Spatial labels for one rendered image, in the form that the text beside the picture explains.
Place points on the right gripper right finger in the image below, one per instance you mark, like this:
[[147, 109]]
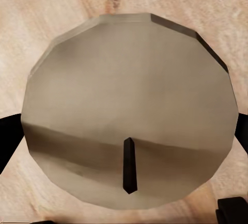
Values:
[[241, 132]]

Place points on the pillar candle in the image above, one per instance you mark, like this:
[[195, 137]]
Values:
[[129, 111]]

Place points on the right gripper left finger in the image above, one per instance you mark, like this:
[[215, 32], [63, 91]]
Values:
[[11, 134]]

